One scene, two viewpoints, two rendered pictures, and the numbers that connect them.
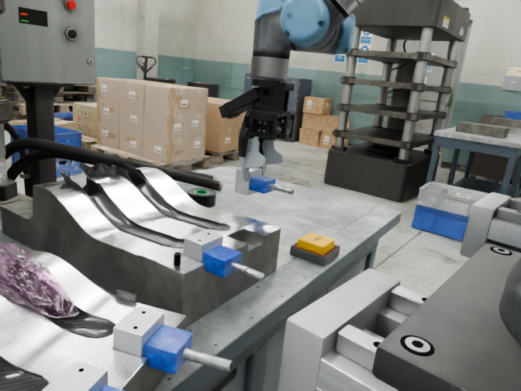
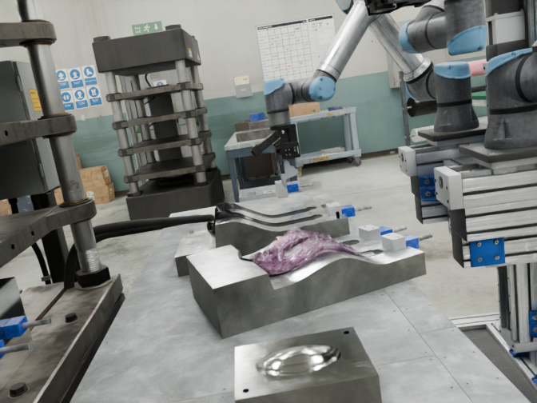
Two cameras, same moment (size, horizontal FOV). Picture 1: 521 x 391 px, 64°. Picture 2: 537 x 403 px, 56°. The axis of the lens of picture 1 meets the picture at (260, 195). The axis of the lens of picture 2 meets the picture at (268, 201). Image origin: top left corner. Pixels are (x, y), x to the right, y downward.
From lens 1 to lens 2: 116 cm
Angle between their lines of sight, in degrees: 34
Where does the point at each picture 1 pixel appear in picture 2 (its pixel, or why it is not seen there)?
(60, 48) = not seen: hidden behind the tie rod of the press
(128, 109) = not seen: outside the picture
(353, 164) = (157, 204)
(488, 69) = (219, 83)
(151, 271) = (327, 227)
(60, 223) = (246, 237)
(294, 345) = (452, 182)
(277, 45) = (285, 104)
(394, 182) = (204, 205)
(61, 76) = not seen: hidden behind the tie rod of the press
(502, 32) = (217, 49)
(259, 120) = (284, 149)
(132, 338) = (376, 231)
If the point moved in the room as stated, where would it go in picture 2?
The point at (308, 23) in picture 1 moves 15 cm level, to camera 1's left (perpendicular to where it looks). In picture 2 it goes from (329, 90) to (292, 97)
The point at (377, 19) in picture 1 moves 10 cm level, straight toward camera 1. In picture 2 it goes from (129, 61) to (131, 60)
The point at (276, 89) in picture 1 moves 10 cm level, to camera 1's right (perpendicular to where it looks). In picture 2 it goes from (290, 129) to (312, 124)
